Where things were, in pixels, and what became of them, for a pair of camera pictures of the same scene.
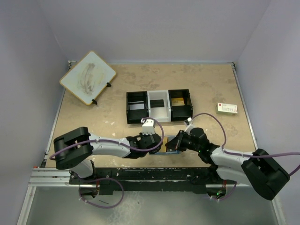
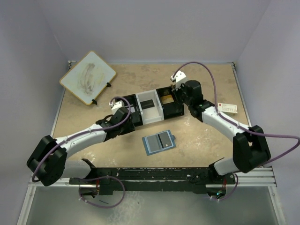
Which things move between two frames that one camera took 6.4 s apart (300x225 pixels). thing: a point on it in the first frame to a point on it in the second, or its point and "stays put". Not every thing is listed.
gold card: [177, 101] to [167, 99]
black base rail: [184, 180] stays put
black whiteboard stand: [94, 101] stays put
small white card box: [226, 108] stays put
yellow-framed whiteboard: [88, 77] stays put
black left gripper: [156, 143] to [131, 116]
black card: [157, 103] to [147, 104]
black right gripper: [179, 140] to [179, 91]
